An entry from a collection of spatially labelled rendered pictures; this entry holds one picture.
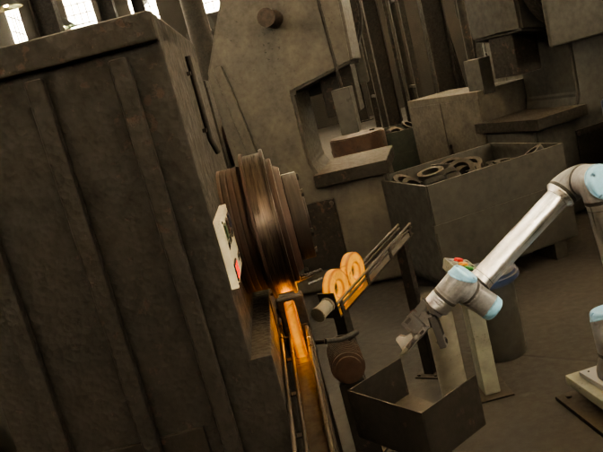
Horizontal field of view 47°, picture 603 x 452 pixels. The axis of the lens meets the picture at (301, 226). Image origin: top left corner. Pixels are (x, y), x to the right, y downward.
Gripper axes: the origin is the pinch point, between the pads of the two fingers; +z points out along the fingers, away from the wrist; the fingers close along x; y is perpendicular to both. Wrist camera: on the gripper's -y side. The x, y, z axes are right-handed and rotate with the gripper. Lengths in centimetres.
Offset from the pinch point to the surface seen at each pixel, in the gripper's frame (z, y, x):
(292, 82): -30, 186, -200
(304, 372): 14.5, 17.3, 37.0
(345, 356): 16.8, 15.5, -4.5
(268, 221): -20, 49, 57
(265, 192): -26, 56, 56
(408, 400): -6, -12, 49
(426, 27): -161, 327, -792
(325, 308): 9.8, 33.6, -9.0
